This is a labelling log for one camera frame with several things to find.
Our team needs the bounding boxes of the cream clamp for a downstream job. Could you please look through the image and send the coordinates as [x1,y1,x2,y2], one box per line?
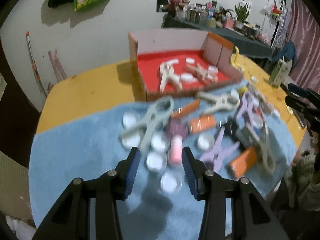
[196,92,240,115]

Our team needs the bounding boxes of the grey-green large clamp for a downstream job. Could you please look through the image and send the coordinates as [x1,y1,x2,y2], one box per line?
[119,96,174,153]

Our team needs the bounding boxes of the white clamp front left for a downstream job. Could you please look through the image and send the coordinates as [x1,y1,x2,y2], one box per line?
[238,122,276,174]

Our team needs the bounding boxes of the pink curtain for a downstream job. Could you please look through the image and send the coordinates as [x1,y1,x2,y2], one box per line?
[287,0,319,91]

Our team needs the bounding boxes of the small purple clamp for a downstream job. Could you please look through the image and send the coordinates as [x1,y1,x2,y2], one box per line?
[199,127,240,173]

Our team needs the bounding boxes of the white clamp in box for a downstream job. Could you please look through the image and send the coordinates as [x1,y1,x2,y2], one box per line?
[159,59,183,93]

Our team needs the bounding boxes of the small white lid right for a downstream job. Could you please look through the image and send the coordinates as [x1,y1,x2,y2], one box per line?
[197,133,215,151]

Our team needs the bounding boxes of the orange wrapped packet front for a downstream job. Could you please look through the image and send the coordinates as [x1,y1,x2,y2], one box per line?
[229,146,258,179]

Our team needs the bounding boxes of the orange packet middle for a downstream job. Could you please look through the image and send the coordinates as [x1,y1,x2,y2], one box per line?
[188,114,216,134]

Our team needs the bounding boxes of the black shower head brush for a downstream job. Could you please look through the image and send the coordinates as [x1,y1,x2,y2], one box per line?
[222,119,241,140]

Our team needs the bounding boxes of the dark covered side table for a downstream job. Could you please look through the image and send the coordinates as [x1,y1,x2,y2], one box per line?
[162,15,276,61]

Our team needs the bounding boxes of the large pink-beige clamp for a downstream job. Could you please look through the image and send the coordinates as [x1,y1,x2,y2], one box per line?
[247,82,274,115]

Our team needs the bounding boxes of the blue fleece towel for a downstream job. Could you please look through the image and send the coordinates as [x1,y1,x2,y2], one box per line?
[28,80,301,240]

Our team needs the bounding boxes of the wooden clamp in box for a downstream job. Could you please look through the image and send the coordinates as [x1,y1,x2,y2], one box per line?
[185,63,218,84]

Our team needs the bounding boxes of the broom stick orange tip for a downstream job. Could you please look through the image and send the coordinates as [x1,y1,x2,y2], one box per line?
[26,32,47,97]

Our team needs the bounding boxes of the pink cylinder bottle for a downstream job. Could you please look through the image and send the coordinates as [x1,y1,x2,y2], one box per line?
[169,135,183,165]

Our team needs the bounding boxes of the orange packet back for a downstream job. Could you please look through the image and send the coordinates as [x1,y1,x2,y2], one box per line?
[171,99,200,119]

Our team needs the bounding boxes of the potted green plant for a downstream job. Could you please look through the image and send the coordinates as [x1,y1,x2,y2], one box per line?
[235,1,252,23]

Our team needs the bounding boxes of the white lid left back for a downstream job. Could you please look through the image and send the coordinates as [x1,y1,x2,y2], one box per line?
[122,111,139,129]

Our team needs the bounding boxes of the cardboard box red bottom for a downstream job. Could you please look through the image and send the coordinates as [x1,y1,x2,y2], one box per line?
[129,28,244,102]

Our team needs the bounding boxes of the white lid under grey clamp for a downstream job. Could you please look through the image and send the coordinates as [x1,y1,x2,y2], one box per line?
[120,132,142,150]

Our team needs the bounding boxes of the purple nail polish bottle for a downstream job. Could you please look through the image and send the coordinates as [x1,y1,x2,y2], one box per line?
[165,119,188,139]

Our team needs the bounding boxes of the green white carton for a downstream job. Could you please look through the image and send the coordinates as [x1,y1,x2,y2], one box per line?
[268,57,292,88]

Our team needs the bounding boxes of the white jar lid front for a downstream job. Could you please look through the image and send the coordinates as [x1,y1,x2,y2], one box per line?
[160,171,183,194]

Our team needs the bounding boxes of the large purple clamp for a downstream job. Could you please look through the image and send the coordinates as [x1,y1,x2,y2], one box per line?
[234,91,264,136]

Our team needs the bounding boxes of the white lid centre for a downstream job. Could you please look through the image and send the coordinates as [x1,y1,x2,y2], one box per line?
[151,131,169,153]

